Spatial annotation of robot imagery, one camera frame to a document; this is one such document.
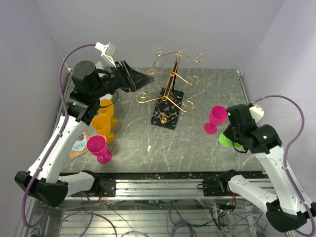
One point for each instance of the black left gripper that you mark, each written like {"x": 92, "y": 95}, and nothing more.
{"x": 131, "y": 79}

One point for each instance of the pink wine glass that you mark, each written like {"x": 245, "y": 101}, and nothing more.
{"x": 217, "y": 117}
{"x": 97, "y": 145}

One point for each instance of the pink wine glass back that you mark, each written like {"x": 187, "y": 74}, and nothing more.
{"x": 217, "y": 117}

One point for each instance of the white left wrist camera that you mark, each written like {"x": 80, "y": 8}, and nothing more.
{"x": 107, "y": 52}

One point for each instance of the green wine glass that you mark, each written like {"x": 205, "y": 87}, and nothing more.
{"x": 225, "y": 142}

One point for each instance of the yellow wine glass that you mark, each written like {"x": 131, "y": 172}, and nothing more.
{"x": 107, "y": 108}
{"x": 102, "y": 125}

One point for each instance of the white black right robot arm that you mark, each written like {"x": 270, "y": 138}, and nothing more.
{"x": 288, "y": 208}

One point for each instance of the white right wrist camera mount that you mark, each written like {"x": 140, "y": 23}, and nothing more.
{"x": 256, "y": 112}

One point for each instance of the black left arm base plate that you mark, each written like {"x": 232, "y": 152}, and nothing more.
{"x": 101, "y": 185}

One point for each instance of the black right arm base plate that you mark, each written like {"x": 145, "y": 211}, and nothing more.
{"x": 215, "y": 184}

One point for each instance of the pink wine glass front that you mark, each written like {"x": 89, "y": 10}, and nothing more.
{"x": 97, "y": 145}

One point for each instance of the white gold framed board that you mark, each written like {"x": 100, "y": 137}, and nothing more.
{"x": 99, "y": 65}

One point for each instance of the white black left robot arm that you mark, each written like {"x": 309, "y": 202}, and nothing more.
{"x": 42, "y": 180}

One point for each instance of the black gold wine glass rack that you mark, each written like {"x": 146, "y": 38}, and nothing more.
{"x": 170, "y": 101}

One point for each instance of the orange picture book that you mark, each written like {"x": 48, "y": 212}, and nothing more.
{"x": 79, "y": 147}

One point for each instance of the aluminium rail frame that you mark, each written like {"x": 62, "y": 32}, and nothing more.
{"x": 154, "y": 208}

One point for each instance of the clear wine glass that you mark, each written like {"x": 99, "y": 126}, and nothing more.
{"x": 158, "y": 64}

